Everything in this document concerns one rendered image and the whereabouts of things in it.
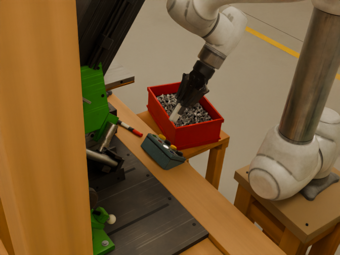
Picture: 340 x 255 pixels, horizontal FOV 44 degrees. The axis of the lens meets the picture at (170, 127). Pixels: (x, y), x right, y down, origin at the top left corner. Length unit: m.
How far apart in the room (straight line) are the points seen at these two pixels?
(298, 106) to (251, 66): 2.94
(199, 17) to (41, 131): 0.98
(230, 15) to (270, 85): 2.41
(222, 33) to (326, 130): 0.46
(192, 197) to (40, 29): 1.05
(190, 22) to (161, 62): 2.58
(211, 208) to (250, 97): 2.33
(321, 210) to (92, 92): 0.82
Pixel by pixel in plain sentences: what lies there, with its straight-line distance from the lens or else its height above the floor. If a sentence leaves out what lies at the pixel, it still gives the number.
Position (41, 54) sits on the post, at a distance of 0.42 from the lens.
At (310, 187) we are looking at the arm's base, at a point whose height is 0.91.
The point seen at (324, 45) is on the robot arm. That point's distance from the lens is 1.08.
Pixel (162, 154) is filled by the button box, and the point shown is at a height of 0.94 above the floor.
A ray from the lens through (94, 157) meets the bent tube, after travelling 1.35.
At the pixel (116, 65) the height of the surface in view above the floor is 1.13.
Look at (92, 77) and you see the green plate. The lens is 1.30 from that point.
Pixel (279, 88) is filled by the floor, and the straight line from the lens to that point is 3.82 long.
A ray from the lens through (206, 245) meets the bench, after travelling 1.30.
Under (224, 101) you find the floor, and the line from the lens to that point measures 3.50.
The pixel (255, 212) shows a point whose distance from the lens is 1.64.
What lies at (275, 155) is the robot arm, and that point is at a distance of 1.23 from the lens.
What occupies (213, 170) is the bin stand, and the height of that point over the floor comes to 0.62.
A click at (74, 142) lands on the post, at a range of 0.49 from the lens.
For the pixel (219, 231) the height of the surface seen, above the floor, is 0.90.
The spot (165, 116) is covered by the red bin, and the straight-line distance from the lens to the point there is 1.70.
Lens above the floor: 1.90
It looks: 37 degrees down
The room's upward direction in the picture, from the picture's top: 5 degrees clockwise
